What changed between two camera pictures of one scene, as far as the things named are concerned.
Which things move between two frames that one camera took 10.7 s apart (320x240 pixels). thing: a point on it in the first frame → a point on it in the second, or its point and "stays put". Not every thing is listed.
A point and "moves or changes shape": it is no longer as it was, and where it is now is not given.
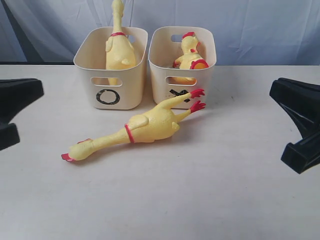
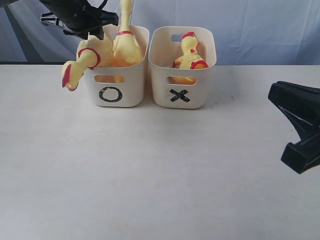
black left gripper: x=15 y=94 → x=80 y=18
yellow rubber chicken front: x=120 y=53 moves or changes shape
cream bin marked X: x=164 y=47 stays put
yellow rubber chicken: x=155 y=123 → x=92 y=52
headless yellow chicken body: x=188 y=61 stays put
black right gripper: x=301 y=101 stays put
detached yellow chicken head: x=189 y=44 stays put
